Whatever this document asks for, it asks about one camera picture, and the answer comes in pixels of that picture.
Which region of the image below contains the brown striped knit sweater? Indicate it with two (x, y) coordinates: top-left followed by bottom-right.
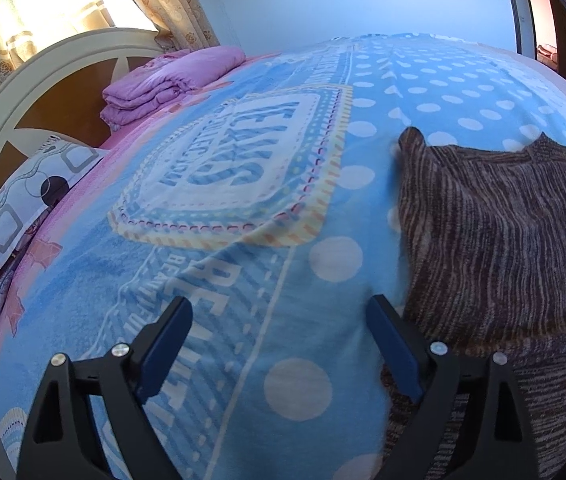
(382, 127), (566, 479)

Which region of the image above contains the white patterned pillow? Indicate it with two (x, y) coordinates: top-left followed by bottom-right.
(0, 136), (106, 274)

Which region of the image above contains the cream wooden headboard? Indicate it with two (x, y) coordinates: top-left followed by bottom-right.
(0, 28), (161, 187)

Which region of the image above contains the folded pink quilt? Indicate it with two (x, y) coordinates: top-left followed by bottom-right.
(100, 46), (246, 131)

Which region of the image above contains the blue polka dot bed blanket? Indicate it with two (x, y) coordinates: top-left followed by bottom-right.
(0, 35), (566, 479)

